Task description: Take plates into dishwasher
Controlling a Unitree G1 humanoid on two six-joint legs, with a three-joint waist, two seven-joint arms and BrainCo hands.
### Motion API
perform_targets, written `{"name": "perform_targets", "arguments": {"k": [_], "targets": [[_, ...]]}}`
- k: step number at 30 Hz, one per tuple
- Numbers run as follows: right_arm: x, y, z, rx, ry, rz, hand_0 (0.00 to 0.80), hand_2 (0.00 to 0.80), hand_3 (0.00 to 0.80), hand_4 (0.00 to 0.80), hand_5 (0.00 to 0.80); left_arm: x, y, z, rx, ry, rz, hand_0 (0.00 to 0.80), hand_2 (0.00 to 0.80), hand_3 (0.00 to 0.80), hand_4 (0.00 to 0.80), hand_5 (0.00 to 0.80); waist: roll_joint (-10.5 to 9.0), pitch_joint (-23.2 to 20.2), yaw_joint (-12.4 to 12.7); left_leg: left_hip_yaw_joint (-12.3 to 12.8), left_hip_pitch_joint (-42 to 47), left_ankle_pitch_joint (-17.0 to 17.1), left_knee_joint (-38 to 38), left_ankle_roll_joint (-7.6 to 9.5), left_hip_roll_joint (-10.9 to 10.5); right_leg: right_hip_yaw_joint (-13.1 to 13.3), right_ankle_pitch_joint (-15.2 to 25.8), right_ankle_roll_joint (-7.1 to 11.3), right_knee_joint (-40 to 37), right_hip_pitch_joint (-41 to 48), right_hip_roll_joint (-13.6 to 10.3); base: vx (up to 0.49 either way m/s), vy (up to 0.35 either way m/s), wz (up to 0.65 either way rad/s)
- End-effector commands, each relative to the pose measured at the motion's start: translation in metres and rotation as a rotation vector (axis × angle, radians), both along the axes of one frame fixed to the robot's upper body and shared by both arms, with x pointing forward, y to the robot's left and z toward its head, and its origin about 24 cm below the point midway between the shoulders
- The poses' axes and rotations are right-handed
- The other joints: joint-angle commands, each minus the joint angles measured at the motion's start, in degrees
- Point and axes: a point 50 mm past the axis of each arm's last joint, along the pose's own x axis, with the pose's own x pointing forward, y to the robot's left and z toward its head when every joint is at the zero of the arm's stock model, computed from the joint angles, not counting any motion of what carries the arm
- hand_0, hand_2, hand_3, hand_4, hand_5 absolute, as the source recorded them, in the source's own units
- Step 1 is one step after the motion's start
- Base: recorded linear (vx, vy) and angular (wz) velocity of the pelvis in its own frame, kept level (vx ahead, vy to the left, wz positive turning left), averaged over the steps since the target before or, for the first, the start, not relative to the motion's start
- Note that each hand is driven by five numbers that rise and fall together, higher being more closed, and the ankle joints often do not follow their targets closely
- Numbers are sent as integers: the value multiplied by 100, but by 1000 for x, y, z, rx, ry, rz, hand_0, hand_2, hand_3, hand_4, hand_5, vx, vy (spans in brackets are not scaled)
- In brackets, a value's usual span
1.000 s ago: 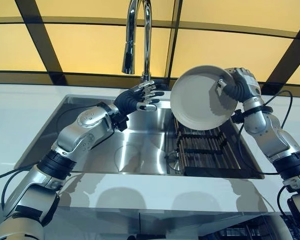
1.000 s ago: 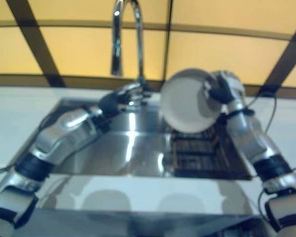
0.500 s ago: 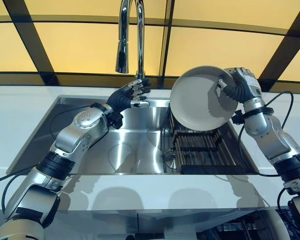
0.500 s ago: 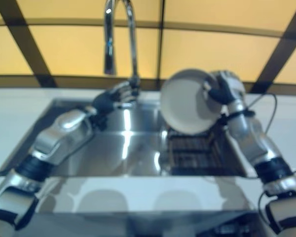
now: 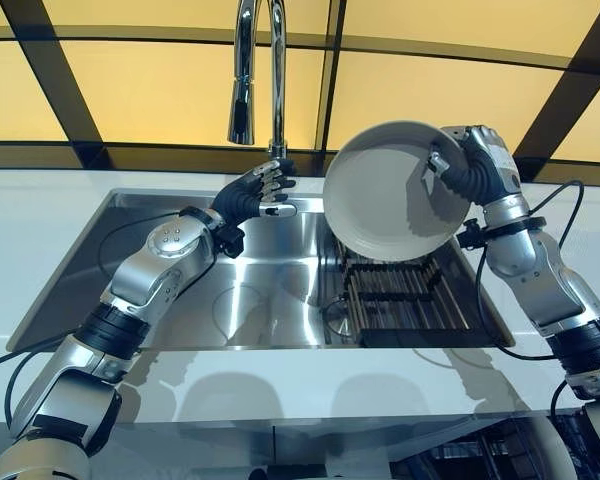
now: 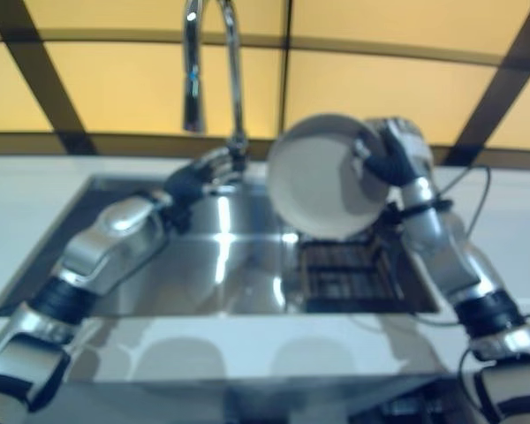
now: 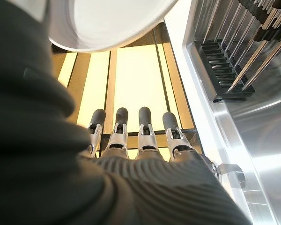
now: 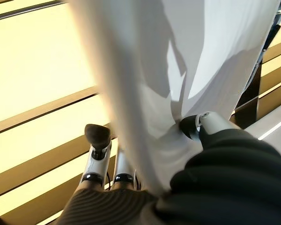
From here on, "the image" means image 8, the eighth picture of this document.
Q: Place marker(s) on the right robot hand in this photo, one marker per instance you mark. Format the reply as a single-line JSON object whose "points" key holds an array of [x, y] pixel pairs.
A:
{"points": [[224, 175]]}

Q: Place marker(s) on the cream round plate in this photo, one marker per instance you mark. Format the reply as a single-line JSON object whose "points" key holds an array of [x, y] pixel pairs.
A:
{"points": [[135, 82]]}

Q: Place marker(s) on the dark framed yellow window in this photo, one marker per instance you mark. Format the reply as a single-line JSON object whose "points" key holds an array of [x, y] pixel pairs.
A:
{"points": [[37, 58]]}

